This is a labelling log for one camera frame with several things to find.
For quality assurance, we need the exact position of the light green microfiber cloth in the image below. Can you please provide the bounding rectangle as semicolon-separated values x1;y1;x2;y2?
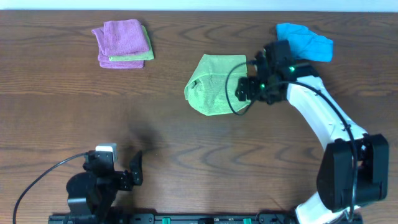
184;54;250;116

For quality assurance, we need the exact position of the folded purple cloth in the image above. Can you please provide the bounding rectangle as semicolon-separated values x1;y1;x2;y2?
91;27;146;70
103;19;149;56

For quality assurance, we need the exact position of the bottom folded purple cloth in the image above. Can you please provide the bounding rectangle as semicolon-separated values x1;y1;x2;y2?
91;27;146;70

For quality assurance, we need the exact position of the left black cable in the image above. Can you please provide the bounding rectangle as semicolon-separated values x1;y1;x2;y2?
12;151;90;224

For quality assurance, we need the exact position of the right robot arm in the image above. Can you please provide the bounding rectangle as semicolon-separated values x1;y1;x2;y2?
235;40;389;223

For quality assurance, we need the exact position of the black cable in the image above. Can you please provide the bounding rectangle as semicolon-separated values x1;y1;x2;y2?
224;60;357;223
12;151;90;224

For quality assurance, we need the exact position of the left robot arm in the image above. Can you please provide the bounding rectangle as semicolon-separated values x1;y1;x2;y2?
62;151;143;223

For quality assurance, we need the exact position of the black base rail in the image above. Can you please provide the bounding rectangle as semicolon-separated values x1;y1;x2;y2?
48;212;364;224

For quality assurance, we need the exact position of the folded green cloth in stack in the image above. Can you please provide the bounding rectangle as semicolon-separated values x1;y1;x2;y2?
109;26;155;62

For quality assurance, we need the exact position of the right black cable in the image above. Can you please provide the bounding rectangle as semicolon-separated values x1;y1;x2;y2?
224;60;357;223

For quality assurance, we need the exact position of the blue crumpled cloth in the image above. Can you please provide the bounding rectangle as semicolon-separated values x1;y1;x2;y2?
276;23;333;62

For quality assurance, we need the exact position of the top folded purple cloth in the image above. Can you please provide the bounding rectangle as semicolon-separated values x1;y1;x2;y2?
103;19;149;56

